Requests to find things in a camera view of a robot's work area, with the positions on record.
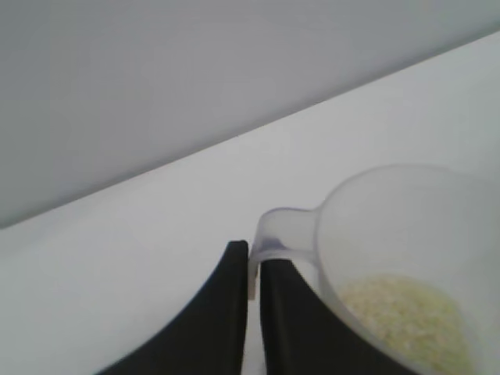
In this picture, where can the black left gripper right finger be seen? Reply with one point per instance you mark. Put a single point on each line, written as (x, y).
(293, 332)

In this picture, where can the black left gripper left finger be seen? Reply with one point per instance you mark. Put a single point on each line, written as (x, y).
(211, 324)

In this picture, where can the clear plastic measuring cup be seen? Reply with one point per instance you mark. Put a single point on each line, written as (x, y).
(390, 226)

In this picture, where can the white rice grains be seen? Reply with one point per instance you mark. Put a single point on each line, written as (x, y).
(406, 316)

